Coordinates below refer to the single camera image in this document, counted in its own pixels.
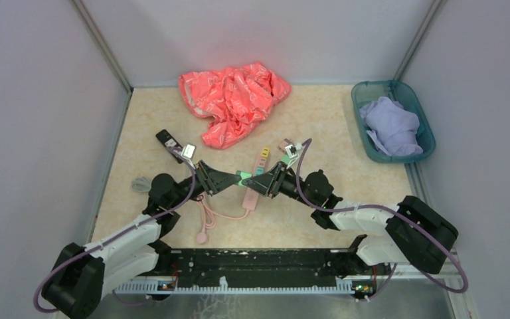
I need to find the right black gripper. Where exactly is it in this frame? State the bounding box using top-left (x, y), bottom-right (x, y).
top-left (243, 160), bottom-right (317, 208)

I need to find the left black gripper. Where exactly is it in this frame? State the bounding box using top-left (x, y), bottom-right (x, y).
top-left (169, 159), bottom-right (241, 209)

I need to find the beige pink plug adapter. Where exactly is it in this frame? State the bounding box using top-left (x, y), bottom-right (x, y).
top-left (257, 157), bottom-right (267, 168)

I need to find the pink power strip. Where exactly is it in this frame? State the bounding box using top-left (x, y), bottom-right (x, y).
top-left (242, 155), bottom-right (261, 215)

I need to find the green plug adapter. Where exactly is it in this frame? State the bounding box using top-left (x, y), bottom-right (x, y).
top-left (280, 154), bottom-right (290, 165)
top-left (236, 170), bottom-right (253, 186)

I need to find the yellow plug adapter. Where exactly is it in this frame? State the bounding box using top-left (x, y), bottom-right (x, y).
top-left (260, 148), bottom-right (270, 158)

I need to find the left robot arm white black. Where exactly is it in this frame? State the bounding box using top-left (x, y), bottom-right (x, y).
top-left (33, 161), bottom-right (242, 318)

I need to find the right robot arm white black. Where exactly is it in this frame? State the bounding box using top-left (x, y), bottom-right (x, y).
top-left (241, 163), bottom-right (458, 274)

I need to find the black power strip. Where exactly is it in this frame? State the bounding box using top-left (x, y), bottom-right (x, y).
top-left (155, 129), bottom-right (183, 164)

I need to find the pink crumpled cloth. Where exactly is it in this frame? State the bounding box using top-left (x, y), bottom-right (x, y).
top-left (178, 62), bottom-right (292, 150)

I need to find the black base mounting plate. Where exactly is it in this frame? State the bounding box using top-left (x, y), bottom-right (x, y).
top-left (148, 249), bottom-right (391, 288)

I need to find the teal plastic basket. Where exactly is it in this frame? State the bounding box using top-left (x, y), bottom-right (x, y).
top-left (351, 80), bottom-right (436, 164)

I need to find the lavender cloth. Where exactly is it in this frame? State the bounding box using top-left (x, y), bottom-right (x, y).
top-left (359, 96), bottom-right (423, 157)

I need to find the pink power cord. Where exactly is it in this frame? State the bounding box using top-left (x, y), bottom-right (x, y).
top-left (195, 195), bottom-right (252, 245)

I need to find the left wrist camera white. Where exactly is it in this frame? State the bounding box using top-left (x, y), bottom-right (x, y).
top-left (181, 144), bottom-right (197, 160)

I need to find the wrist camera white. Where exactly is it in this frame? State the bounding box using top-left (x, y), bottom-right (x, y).
top-left (284, 143), bottom-right (303, 160)
top-left (181, 144), bottom-right (197, 160)

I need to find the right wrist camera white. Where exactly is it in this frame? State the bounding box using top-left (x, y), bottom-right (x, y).
top-left (284, 143), bottom-right (303, 160)

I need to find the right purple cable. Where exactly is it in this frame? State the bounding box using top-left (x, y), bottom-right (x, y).
top-left (295, 138), bottom-right (469, 294)

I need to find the purple cable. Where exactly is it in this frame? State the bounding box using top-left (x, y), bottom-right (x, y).
top-left (33, 147), bottom-right (198, 314)
top-left (295, 138), bottom-right (469, 294)

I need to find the white slotted cable duct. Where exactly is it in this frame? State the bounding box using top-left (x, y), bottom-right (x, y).
top-left (114, 277), bottom-right (355, 296)

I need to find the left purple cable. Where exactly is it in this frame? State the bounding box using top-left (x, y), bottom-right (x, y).
top-left (33, 147), bottom-right (198, 314)

